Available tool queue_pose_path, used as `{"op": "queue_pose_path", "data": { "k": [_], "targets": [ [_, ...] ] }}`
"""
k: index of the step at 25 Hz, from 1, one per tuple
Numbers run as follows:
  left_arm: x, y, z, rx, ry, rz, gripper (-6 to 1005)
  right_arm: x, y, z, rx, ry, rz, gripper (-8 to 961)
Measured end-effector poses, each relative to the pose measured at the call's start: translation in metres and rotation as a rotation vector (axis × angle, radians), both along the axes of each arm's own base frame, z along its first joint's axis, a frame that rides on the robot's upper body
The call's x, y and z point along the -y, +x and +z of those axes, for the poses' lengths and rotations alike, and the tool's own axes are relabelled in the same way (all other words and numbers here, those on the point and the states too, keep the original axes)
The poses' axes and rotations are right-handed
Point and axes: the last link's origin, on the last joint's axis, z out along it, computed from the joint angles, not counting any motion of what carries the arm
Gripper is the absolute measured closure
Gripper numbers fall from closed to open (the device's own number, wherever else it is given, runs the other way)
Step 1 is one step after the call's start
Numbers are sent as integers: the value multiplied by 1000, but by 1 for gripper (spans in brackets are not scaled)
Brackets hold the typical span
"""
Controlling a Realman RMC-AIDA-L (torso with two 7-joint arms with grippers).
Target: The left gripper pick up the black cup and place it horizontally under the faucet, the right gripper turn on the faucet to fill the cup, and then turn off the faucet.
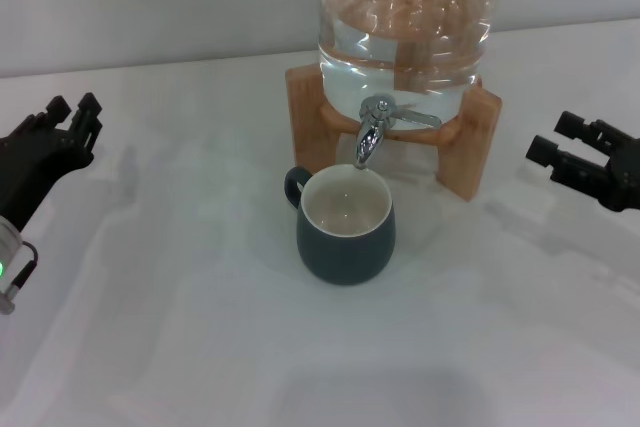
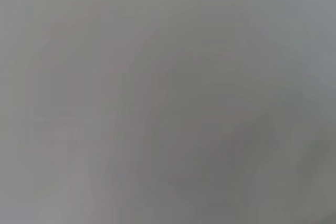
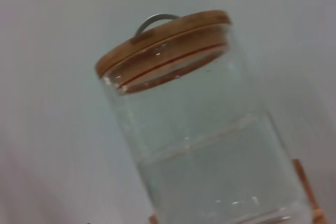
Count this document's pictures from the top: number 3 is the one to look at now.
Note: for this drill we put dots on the round wooden jar lid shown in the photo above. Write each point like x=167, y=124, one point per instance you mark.
x=162, y=40

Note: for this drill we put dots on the glass water dispenser jar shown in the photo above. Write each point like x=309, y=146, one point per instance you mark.
x=210, y=155

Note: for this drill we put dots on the wooden dispenser stand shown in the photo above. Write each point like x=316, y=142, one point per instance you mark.
x=299, y=167

